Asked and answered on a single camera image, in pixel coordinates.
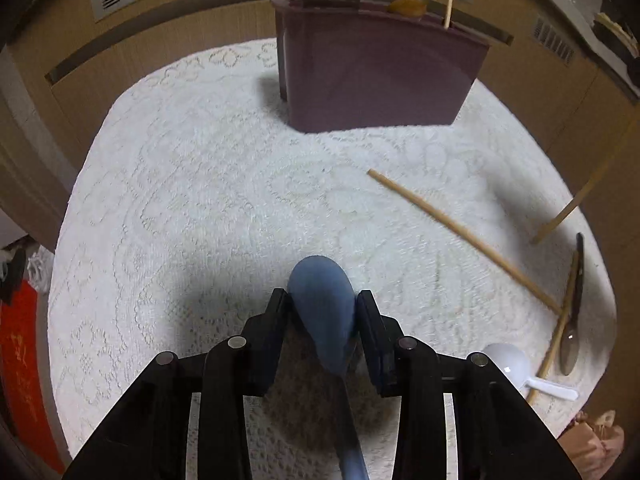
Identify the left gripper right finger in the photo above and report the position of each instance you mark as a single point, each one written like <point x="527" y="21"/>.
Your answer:
<point x="378" y="335"/>

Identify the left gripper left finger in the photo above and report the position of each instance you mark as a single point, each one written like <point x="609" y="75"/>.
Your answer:
<point x="264" y="336"/>

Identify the blue plastic spoon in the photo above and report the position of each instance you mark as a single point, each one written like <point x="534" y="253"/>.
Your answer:
<point x="325" y="303"/>

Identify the white plastic spoon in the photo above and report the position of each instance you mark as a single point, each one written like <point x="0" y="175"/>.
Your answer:
<point x="516" y="367"/>

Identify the wooden chopstick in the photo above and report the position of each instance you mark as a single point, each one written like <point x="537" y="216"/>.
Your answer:
<point x="595" y="177"/>
<point x="555" y="341"/>
<point x="447" y="16"/>
<point x="470" y="238"/>

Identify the dark metal spoon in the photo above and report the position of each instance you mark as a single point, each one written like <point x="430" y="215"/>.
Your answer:
<point x="569" y="347"/>

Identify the wooden spoon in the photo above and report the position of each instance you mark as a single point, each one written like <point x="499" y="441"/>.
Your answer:
<point x="408" y="8"/>

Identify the person's hand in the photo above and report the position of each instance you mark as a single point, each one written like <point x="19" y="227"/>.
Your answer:
<point x="593" y="444"/>

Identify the white lace table mat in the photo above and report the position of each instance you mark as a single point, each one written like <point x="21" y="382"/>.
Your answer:
<point x="197" y="199"/>

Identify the purple plastic utensil holder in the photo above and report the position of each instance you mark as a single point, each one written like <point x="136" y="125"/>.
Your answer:
<point x="348" y="67"/>

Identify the small grey side grille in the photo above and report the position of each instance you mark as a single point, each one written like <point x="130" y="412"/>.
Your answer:
<point x="548" y="37"/>

